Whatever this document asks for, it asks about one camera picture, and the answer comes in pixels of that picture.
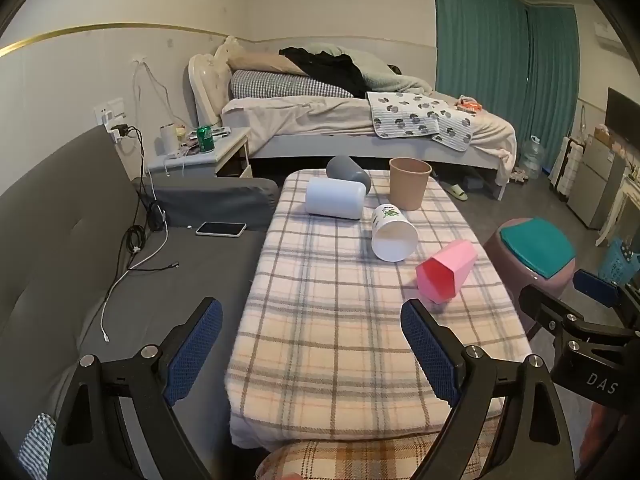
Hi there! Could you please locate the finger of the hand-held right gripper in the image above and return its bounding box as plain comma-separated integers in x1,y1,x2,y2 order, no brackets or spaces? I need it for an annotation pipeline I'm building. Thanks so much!
518,284,593,333
572,268,627,328

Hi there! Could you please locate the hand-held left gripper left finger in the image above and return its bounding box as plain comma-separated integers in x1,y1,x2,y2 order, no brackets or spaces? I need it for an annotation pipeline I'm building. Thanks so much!
47,297,224,480

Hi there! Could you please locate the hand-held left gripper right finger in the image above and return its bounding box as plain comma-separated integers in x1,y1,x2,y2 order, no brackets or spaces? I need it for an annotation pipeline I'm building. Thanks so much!
400,299,581,480

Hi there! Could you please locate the pink faceted cup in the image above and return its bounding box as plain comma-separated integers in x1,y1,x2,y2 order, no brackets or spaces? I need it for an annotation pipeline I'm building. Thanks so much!
415,240,479,305

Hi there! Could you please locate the white cup with green print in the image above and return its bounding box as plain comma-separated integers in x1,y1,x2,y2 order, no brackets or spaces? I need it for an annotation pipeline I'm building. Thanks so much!
370,203,420,263

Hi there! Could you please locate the brown paper cup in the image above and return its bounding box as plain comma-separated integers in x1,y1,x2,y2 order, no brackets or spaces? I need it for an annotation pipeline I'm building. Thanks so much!
388,157,433,211

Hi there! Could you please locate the plain white cup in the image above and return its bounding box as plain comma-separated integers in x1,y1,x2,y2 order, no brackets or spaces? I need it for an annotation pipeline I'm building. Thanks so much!
305,177,368,221

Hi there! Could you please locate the grey cup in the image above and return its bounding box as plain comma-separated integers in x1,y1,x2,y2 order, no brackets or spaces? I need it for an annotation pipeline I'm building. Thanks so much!
326,155,373,195

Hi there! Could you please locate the person's right hand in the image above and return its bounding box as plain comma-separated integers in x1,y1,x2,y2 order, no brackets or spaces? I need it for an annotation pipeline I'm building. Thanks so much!
580,404,640,467

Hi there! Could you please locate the blue plastic basket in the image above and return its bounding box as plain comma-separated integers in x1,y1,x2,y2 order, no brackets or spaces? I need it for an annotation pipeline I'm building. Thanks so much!
597,237,640,287

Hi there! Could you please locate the teal seat cushion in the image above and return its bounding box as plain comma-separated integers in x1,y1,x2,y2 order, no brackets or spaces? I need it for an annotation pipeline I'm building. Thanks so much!
499,217,577,279

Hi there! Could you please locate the mauve plastic stool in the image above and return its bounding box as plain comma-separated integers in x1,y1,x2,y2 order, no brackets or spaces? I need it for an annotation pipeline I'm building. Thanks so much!
483,217,579,323

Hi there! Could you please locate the silver small fridge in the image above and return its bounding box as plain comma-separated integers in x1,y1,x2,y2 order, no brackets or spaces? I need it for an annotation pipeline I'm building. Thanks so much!
567,134,627,231

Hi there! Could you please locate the plaid tablecloth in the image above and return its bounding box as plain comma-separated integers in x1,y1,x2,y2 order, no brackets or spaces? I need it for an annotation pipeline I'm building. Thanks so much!
224,167,534,454

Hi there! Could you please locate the white suitcase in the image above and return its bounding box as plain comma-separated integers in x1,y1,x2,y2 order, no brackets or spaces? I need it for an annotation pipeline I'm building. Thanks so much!
548,135,584,204

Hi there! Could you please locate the beige plaid cloth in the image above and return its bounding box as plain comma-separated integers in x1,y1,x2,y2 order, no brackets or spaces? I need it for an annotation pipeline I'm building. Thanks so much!
254,432,502,480

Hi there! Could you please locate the white smartphone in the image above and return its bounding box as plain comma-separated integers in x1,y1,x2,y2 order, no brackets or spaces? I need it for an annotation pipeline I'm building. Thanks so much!
195,221,249,238

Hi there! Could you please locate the large water bottle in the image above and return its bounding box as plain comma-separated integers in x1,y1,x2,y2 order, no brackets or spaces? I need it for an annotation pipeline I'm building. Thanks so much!
518,135,544,180

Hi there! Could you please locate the black television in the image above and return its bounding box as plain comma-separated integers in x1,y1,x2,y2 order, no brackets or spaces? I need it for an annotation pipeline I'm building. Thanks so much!
604,87,640,152

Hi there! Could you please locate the grey sofa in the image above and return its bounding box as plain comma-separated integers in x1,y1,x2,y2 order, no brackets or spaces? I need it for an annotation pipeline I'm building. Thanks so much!
0,124,281,463

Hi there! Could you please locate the blue checked cloth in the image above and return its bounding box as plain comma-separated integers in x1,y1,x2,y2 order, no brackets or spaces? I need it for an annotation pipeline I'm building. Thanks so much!
18,412,57,472

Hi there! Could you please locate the white nightstand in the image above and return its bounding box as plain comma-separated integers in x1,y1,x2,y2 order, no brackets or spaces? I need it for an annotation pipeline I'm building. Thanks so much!
147,127,252,179

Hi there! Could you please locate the leaf patterned mat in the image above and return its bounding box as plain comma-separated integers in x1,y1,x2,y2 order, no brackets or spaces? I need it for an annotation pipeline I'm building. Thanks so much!
365,90,476,153

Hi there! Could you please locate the white air conditioner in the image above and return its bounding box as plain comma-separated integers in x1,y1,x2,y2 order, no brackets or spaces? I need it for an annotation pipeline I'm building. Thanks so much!
592,22,629,51

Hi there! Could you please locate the bed with beige sheet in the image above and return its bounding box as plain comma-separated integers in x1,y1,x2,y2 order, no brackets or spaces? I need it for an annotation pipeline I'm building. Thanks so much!
220,79,517,202

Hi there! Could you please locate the teal curtain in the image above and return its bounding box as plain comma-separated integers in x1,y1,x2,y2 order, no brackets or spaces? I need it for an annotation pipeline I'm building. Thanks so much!
432,0,581,174

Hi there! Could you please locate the white padded headboard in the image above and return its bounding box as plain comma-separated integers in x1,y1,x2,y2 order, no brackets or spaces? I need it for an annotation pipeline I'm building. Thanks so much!
188,35,247,129

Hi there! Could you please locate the pale green blanket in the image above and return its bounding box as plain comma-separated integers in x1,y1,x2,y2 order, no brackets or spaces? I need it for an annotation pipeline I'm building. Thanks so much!
299,42,437,97

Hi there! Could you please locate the checked pillow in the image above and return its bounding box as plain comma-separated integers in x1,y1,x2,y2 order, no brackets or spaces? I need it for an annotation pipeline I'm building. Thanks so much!
229,69,354,100

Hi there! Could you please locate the beige pillow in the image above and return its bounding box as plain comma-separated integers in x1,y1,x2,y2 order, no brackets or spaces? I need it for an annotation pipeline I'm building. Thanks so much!
227,52,312,77

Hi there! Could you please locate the black clothing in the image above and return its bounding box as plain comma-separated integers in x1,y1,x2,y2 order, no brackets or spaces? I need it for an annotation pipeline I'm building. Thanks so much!
278,46,369,99

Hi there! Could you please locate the white charging cable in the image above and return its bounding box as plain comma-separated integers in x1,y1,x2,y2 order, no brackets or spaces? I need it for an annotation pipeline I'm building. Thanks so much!
100,224,169,344

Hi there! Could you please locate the black cable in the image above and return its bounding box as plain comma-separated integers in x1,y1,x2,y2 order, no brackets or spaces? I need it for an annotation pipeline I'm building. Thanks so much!
125,126,182,272

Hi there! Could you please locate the white wall socket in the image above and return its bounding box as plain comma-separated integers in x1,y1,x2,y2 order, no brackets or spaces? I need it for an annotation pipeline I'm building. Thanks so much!
94,98,126,126

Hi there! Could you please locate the white wall cable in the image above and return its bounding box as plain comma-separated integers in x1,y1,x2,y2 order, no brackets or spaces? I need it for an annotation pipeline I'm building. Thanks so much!
132,57,189,132

